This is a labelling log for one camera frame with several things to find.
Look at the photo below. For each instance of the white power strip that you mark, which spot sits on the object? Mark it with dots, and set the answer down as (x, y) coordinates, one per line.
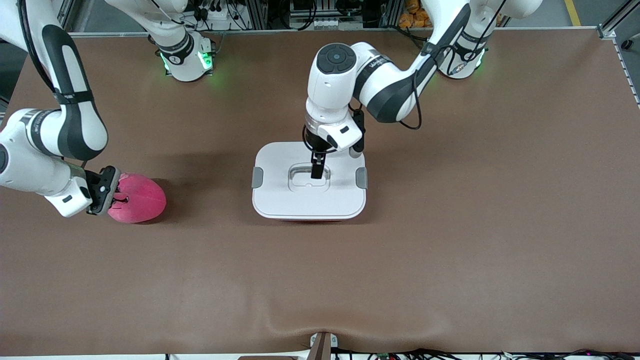
(220, 22)

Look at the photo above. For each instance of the pink plush toy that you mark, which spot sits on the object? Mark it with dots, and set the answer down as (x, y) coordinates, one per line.
(145, 200)

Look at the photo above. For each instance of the metal table clamp bracket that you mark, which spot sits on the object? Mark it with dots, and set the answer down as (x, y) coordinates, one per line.
(322, 346)

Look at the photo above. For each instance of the pink translucent plastic box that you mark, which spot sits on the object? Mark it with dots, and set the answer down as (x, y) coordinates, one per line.
(310, 220)

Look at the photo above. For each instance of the aluminium frame post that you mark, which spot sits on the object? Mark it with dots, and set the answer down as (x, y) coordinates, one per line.
(617, 17)

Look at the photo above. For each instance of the orange packaged items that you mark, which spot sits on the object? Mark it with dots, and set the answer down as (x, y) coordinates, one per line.
(415, 17)

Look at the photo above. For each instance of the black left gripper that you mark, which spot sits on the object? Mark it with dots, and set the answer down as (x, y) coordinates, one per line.
(316, 159)

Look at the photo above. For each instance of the white connector strip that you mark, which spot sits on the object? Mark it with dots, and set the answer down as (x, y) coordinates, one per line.
(320, 23)

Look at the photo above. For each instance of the brown table mat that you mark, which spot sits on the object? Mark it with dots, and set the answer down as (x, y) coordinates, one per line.
(320, 280)

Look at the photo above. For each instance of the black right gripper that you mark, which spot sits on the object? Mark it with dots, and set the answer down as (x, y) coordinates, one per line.
(93, 178)

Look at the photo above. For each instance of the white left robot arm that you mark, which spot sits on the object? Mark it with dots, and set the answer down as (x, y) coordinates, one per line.
(385, 85)

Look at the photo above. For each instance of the black caster wheel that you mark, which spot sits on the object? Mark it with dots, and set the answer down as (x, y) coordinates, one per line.
(627, 44)

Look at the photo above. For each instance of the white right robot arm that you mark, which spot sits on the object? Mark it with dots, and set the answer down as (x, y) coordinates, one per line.
(75, 125)

